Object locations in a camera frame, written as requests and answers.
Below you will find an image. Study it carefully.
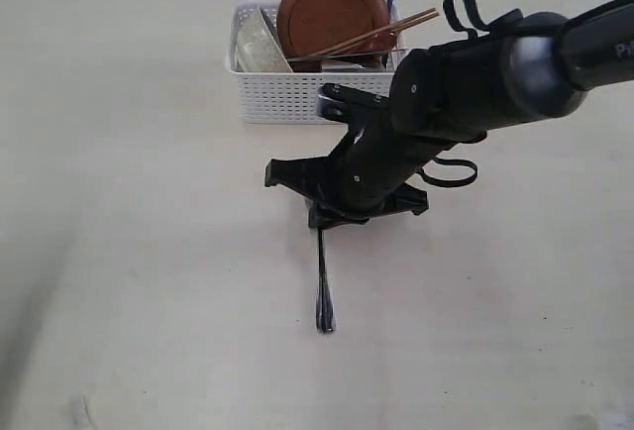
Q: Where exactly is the upper brown wooden chopstick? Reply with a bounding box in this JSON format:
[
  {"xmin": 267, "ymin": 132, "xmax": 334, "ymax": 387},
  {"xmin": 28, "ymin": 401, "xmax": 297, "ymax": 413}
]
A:
[{"xmin": 316, "ymin": 7, "xmax": 438, "ymax": 54}]

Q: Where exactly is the grey speckled ceramic dish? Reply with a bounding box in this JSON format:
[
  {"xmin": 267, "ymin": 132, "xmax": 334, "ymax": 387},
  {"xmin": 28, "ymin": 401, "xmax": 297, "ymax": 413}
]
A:
[{"xmin": 235, "ymin": 6, "xmax": 293, "ymax": 73}]

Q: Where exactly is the brown wooden chopstick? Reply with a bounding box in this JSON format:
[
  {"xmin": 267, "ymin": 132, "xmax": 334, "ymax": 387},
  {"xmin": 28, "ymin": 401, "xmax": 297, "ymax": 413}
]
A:
[
  {"xmin": 316, "ymin": 7, "xmax": 438, "ymax": 54},
  {"xmin": 316, "ymin": 11, "xmax": 440, "ymax": 55}
]

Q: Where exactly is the silver table knife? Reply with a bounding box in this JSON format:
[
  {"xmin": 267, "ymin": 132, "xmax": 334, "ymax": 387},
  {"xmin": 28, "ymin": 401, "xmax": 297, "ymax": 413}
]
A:
[{"xmin": 286, "ymin": 48, "xmax": 407, "ymax": 63}]

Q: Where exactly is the white perforated plastic basket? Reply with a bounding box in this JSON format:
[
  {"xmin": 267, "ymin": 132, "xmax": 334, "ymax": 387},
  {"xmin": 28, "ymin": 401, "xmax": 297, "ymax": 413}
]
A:
[{"xmin": 225, "ymin": 1, "xmax": 407, "ymax": 124}]

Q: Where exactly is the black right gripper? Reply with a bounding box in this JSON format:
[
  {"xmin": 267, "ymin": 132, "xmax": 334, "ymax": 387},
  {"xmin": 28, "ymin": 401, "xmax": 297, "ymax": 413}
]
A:
[{"xmin": 264, "ymin": 102, "xmax": 455, "ymax": 229}]

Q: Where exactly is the brown round wooden plate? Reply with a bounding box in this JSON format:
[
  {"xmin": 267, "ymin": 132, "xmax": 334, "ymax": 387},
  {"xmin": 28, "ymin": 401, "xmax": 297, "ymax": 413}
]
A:
[{"xmin": 275, "ymin": 0, "xmax": 390, "ymax": 57}]

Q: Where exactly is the silver fork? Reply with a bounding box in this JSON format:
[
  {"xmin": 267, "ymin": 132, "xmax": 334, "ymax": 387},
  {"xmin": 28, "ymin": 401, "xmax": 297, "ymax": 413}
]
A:
[{"xmin": 315, "ymin": 228, "xmax": 336, "ymax": 335}]

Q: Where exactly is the lower brown wooden chopstick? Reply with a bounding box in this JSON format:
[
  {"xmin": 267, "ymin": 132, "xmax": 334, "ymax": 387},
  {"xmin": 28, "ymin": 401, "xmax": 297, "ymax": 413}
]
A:
[{"xmin": 316, "ymin": 11, "xmax": 440, "ymax": 55}]

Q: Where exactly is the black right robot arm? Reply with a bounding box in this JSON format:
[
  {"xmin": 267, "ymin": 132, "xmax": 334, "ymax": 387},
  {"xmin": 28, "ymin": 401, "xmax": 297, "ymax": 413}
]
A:
[{"xmin": 264, "ymin": 0, "xmax": 633, "ymax": 229}]

